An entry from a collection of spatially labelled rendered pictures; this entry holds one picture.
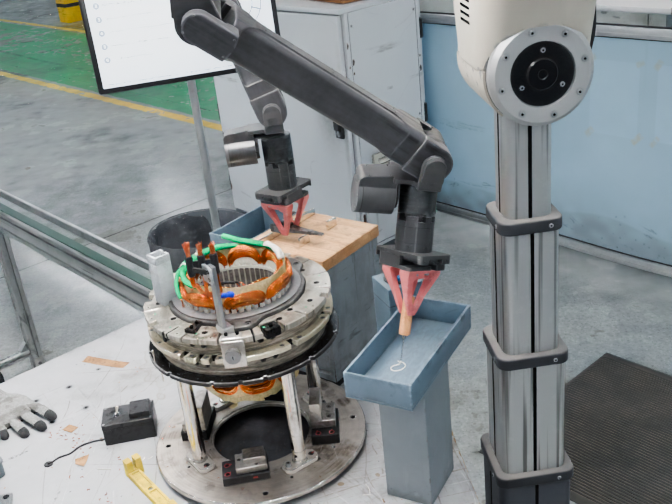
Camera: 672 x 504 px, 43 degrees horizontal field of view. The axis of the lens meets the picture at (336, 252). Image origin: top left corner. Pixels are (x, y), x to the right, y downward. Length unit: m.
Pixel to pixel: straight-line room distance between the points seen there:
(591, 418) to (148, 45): 1.80
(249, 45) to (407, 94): 2.82
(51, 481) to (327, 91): 0.91
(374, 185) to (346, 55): 2.40
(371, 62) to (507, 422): 2.35
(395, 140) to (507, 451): 0.71
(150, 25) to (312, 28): 1.40
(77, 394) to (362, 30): 2.23
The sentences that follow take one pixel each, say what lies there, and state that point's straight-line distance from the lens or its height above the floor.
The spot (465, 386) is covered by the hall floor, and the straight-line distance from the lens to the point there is 3.09.
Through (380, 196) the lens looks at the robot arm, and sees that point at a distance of 1.23.
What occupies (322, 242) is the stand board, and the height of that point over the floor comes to 1.07.
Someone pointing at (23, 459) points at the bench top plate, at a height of 0.78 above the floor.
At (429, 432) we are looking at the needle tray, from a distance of 1.36.
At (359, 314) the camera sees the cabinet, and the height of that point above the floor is 0.90.
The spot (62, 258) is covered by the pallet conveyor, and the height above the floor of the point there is 0.71.
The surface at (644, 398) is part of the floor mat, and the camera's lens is 3.05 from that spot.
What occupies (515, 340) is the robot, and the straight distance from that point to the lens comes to 1.53.
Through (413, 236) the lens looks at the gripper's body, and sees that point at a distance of 1.25.
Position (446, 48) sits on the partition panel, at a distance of 3.99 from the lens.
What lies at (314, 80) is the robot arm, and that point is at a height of 1.49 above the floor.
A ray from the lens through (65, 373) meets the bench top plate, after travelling 1.98.
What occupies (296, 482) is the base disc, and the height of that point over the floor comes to 0.80.
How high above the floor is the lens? 1.74
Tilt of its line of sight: 25 degrees down
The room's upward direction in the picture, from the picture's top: 6 degrees counter-clockwise
